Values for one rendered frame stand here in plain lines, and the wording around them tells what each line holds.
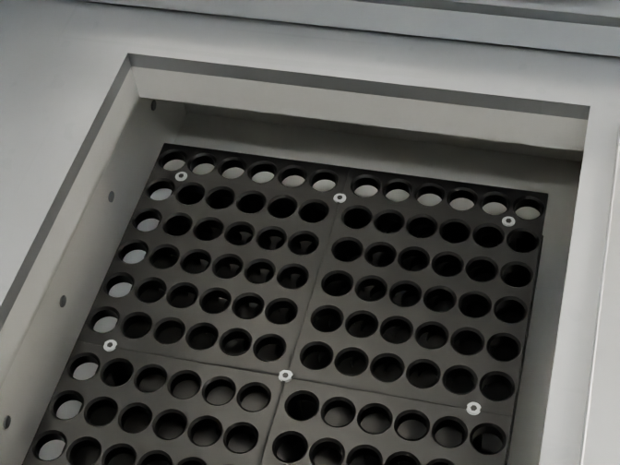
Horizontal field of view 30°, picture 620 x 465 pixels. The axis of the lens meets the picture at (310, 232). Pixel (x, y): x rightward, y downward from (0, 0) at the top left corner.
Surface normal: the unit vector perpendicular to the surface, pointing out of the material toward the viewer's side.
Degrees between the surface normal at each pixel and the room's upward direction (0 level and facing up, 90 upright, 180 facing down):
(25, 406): 90
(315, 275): 0
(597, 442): 0
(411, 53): 0
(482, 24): 90
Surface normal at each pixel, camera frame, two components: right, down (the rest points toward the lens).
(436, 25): -0.25, 0.77
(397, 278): -0.08, -0.63
